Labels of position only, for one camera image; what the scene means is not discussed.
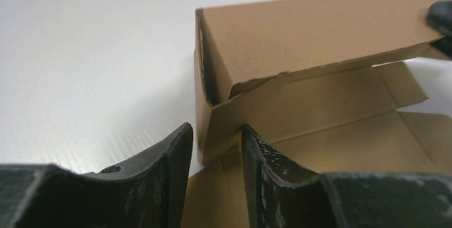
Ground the brown cardboard box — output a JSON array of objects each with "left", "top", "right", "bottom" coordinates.
[{"left": 182, "top": 0, "right": 451, "bottom": 227}]

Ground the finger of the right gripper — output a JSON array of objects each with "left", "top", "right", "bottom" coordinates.
[{"left": 425, "top": 1, "right": 451, "bottom": 59}]

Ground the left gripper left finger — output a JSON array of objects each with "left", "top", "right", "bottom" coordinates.
[{"left": 1, "top": 123, "right": 193, "bottom": 227}]

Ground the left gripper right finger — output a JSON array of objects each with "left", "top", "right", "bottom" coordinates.
[{"left": 241, "top": 125, "right": 451, "bottom": 227}]

